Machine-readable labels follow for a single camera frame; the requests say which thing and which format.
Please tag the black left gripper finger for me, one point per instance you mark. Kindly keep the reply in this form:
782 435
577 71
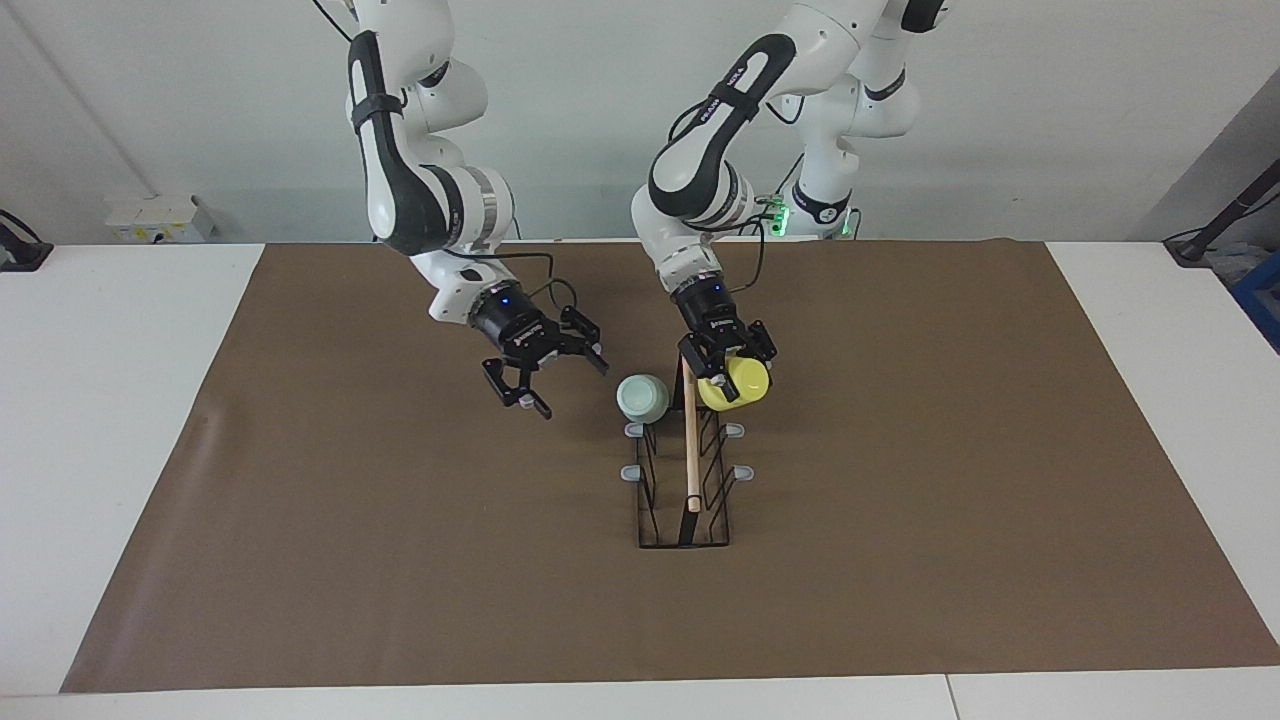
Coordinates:
705 365
762 345

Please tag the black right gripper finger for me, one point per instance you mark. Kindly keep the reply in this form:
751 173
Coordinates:
585 340
512 385

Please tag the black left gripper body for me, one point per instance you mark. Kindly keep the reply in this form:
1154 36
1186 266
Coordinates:
712 315

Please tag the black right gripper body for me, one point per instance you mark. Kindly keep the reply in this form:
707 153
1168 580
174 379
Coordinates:
515 325

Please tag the yellow plastic cup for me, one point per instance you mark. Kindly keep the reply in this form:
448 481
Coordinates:
748 385

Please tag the pale green plastic cup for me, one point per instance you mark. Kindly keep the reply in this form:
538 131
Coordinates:
640 398

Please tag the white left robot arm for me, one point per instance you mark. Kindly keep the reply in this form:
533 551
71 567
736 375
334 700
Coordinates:
700 170

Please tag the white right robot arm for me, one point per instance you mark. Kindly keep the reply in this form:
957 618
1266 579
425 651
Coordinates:
400 190

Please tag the brown table mat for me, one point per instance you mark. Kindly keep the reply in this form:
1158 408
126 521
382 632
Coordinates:
400 600

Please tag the black stand pole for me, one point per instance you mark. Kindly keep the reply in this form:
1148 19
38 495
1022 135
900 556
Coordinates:
1225 215

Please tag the black table clamp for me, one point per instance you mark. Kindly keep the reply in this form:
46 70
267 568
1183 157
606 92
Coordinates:
20 255

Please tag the blue box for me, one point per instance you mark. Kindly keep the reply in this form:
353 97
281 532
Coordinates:
1262 300

